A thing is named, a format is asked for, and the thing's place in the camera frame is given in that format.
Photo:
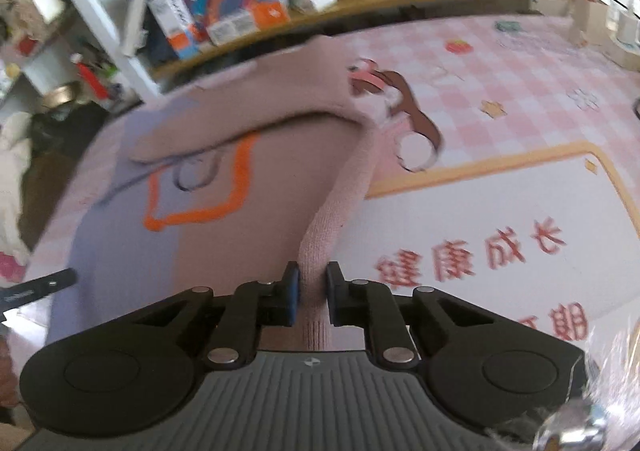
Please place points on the white charger block on shelf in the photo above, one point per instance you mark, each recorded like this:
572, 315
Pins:
308, 7

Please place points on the white power adapter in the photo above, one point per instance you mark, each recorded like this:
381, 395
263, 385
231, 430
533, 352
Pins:
628, 28

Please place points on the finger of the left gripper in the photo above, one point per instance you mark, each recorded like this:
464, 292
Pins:
28, 292

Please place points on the white and orange Obrite box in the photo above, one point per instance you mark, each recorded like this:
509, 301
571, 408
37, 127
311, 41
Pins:
178, 26

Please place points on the red tassel ornament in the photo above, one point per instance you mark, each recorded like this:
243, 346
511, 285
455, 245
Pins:
88, 76

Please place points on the pink cartoon checkered table mat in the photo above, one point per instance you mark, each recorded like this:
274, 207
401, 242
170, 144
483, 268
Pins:
502, 213

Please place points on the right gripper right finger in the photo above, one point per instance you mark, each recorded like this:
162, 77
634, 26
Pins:
373, 308

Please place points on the orange toothpaste box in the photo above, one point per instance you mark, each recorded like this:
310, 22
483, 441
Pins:
257, 18

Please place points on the white shelf post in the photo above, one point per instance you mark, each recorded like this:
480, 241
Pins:
102, 26

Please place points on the beige pen holder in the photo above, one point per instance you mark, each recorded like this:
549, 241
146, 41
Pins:
584, 29

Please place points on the green eraser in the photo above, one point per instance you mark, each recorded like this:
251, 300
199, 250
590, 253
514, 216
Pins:
508, 26

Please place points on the brass bowl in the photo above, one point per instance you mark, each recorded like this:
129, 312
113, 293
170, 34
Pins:
62, 95

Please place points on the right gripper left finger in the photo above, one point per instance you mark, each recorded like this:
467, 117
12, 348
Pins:
241, 317

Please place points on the pink and purple knit sweater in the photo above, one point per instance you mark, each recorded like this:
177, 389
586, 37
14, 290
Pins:
229, 184

